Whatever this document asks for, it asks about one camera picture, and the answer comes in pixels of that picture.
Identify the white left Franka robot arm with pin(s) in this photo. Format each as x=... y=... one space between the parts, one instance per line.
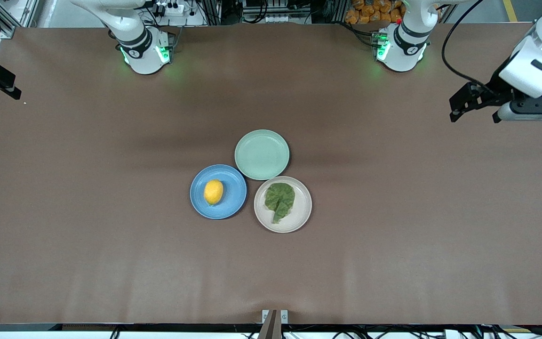
x=405 y=49

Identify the white power strip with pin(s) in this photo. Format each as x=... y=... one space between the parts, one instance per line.
x=170 y=9

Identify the yellow lemon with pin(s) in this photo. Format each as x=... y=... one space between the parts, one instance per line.
x=213 y=192

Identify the blue round plate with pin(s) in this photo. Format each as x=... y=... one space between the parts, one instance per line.
x=233 y=197

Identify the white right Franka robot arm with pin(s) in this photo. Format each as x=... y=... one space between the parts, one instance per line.
x=141 y=52

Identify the pile of orange fruits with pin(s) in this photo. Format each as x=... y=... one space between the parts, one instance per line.
x=374 y=12

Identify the green round plate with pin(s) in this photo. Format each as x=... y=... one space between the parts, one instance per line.
x=261 y=154

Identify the green lettuce leaf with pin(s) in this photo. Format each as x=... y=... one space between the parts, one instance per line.
x=279 y=197

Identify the beige round plate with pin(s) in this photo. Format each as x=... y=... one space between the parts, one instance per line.
x=301 y=212

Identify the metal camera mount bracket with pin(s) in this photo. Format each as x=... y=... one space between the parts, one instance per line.
x=273 y=325

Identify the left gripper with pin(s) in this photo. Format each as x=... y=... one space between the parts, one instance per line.
x=495 y=90

